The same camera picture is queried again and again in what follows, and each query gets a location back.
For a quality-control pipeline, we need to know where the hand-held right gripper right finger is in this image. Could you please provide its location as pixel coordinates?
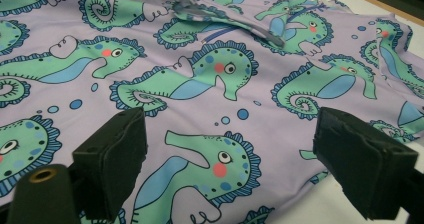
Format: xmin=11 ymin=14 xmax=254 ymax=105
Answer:
xmin=312 ymin=106 xmax=419 ymax=221

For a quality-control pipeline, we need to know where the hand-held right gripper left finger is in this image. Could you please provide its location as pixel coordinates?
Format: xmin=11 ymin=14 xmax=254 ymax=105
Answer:
xmin=71 ymin=107 xmax=149 ymax=222

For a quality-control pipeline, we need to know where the purple seahorse print garment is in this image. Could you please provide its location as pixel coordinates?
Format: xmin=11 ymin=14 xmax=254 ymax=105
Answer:
xmin=0 ymin=0 xmax=424 ymax=224

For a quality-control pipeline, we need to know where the wooden table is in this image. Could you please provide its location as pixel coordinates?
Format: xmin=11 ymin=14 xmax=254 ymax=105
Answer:
xmin=329 ymin=0 xmax=424 ymax=27

